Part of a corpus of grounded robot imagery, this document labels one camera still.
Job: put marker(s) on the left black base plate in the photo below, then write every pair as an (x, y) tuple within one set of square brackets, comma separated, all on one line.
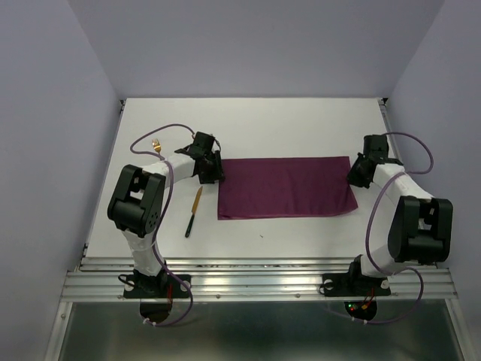
[(163, 286)]

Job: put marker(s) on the gold knife dark handle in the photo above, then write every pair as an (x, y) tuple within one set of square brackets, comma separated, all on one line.
[(193, 212)]

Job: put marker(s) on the gold fork dark handle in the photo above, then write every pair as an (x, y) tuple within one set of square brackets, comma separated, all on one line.
[(156, 146)]

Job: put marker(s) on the purple cloth napkin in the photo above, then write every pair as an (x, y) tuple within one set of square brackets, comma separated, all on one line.
[(285, 187)]

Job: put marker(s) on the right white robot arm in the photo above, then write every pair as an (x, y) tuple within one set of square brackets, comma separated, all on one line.
[(421, 226)]

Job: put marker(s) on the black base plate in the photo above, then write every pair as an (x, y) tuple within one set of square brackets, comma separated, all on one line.
[(163, 286), (343, 285)]

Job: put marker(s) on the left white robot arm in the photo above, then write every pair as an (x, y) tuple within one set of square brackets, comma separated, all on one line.
[(139, 204)]

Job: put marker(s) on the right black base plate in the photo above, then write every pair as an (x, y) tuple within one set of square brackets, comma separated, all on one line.
[(343, 285)]

